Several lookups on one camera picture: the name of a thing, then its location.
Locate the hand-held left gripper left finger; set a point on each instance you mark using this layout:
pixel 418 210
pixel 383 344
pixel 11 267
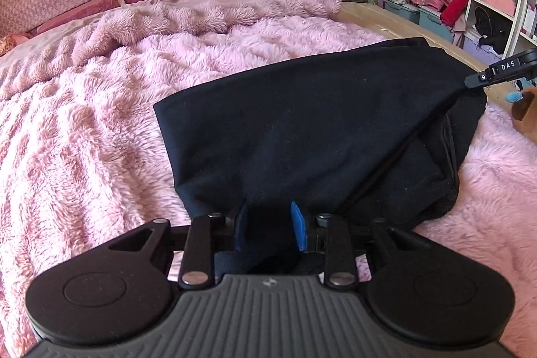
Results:
pixel 241 228

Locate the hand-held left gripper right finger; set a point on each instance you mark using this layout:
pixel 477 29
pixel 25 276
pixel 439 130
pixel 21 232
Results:
pixel 298 226

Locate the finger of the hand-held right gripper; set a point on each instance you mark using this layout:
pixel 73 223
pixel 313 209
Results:
pixel 478 80

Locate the black pants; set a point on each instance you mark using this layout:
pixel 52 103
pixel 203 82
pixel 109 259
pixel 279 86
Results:
pixel 293 123

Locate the purple storage bin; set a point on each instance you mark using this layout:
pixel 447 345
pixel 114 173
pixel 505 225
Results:
pixel 480 49

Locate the small blue toy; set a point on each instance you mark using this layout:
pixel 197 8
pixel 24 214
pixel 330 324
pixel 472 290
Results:
pixel 514 96

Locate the large brown teddy bear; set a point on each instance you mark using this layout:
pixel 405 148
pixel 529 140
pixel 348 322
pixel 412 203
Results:
pixel 526 114

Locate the pink fluffy bed blanket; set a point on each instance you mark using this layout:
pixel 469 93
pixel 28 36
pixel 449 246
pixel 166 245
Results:
pixel 84 131

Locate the red floral pillow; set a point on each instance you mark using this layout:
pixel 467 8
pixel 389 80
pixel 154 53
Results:
pixel 10 44

